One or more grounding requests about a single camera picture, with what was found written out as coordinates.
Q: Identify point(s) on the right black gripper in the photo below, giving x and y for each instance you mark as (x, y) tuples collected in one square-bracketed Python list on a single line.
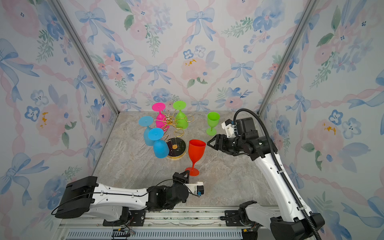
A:
[(219, 138)]

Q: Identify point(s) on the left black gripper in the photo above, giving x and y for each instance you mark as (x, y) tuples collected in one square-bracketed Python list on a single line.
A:
[(182, 177)]

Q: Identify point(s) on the red wine glass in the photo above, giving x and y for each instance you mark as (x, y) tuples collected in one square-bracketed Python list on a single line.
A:
[(196, 151)]

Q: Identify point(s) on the green wine glass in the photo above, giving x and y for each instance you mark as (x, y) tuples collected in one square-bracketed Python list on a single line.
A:
[(213, 119), (180, 115)]

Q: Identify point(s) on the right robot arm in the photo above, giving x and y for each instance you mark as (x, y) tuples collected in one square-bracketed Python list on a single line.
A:
[(294, 220)]

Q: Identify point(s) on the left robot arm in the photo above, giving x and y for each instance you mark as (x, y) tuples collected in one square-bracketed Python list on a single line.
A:
[(88, 197)]

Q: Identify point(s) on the bright blue wine glass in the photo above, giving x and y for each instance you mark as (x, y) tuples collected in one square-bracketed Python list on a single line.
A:
[(160, 147)]

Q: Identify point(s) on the teal blue wine glass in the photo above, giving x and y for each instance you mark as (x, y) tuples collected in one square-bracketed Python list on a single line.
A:
[(147, 122)]

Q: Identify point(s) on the pink wine glass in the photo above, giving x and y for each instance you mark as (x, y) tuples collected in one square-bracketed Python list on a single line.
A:
[(159, 117)]

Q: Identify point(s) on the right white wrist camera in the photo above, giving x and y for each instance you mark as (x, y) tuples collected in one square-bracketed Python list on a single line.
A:
[(229, 128)]

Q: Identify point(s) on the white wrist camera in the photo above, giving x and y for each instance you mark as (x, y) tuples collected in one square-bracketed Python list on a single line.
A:
[(229, 128), (196, 189)]

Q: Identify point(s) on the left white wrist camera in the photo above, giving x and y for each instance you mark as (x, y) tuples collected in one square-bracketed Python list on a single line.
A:
[(196, 189)]

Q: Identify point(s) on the gold wire wine glass rack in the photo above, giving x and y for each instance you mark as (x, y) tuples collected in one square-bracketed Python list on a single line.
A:
[(177, 146)]

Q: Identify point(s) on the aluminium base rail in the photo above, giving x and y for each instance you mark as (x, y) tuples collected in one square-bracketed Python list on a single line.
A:
[(181, 223)]

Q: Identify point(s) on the right aluminium corner post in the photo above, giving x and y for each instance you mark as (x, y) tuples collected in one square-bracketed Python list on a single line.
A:
[(291, 47)]

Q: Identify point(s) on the aluminium corner post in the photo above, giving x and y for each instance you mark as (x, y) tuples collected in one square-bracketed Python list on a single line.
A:
[(63, 17), (291, 47)]

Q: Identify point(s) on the left aluminium corner post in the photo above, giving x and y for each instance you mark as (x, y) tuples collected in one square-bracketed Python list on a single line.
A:
[(63, 17)]

